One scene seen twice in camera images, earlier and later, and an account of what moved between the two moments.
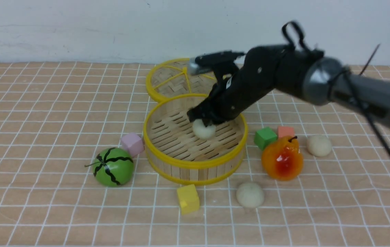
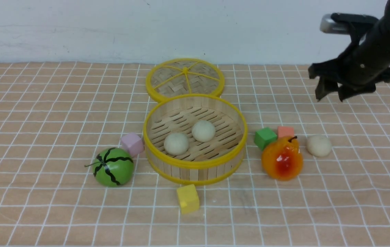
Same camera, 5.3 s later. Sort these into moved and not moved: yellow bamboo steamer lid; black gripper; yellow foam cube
Moved: black gripper
Not moved: yellow bamboo steamer lid; yellow foam cube
